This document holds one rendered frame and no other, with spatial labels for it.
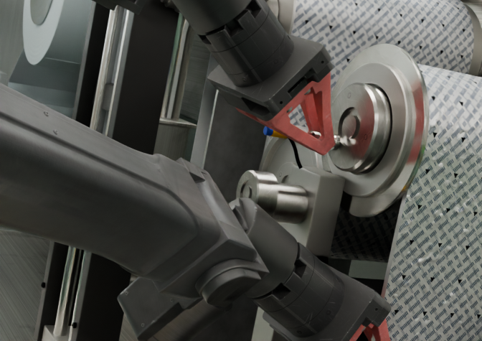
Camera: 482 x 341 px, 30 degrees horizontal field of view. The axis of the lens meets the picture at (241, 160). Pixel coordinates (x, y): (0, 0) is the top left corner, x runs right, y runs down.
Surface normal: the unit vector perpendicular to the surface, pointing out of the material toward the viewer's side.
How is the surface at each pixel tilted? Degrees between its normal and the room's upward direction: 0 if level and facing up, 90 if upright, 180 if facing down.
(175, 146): 90
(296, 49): 52
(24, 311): 0
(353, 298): 59
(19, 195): 130
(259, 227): 67
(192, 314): 108
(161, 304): 81
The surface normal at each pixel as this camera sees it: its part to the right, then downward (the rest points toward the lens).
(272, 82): -0.53, -0.68
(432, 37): 0.46, 0.00
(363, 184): -0.88, -0.12
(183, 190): 0.77, -0.60
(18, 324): 0.19, -0.97
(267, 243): 0.62, -0.11
